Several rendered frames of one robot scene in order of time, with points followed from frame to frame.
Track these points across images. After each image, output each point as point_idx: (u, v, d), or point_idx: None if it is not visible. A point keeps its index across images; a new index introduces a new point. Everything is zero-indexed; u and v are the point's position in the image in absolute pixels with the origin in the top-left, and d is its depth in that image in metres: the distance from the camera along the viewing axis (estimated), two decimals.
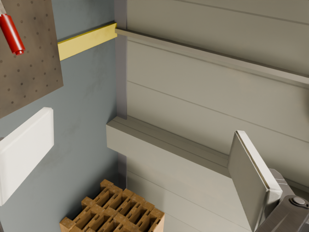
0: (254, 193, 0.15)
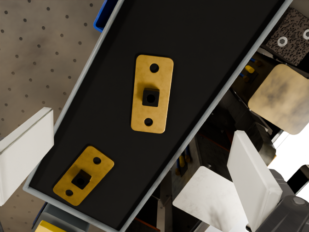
0: (254, 193, 0.15)
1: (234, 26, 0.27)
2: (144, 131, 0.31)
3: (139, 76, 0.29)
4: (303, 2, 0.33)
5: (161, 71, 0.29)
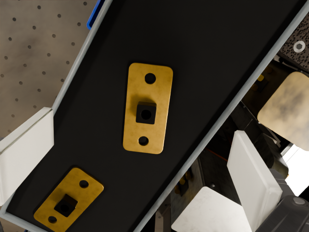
0: (254, 193, 0.15)
1: (246, 29, 0.23)
2: (138, 151, 0.27)
3: (132, 88, 0.24)
4: None
5: (158, 82, 0.24)
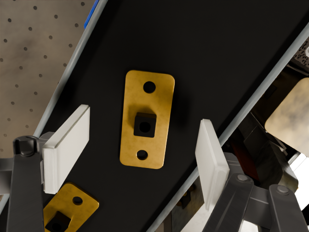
0: (208, 173, 0.16)
1: (256, 33, 0.20)
2: (136, 166, 0.24)
3: (129, 97, 0.22)
4: None
5: (158, 91, 0.22)
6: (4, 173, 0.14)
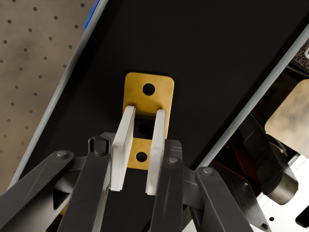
0: (150, 158, 0.17)
1: (255, 35, 0.20)
2: (136, 168, 0.24)
3: (129, 99, 0.22)
4: None
5: (158, 93, 0.22)
6: (81, 171, 0.14)
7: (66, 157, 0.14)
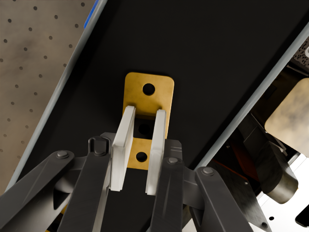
0: (150, 158, 0.17)
1: (255, 33, 0.20)
2: (136, 168, 0.24)
3: (129, 99, 0.22)
4: None
5: (158, 93, 0.22)
6: (81, 171, 0.14)
7: (66, 157, 0.14)
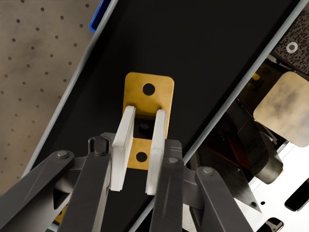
0: (150, 158, 0.17)
1: (240, 31, 0.24)
2: (136, 168, 0.24)
3: (129, 99, 0.22)
4: None
5: (158, 93, 0.22)
6: (81, 171, 0.14)
7: (66, 157, 0.14)
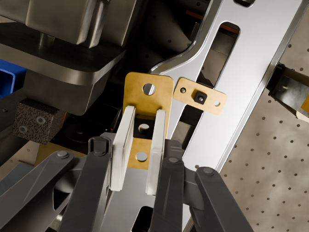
0: (150, 158, 0.17)
1: None
2: (136, 168, 0.24)
3: (129, 99, 0.22)
4: (36, 91, 0.38)
5: (158, 93, 0.22)
6: (81, 171, 0.14)
7: (66, 157, 0.14)
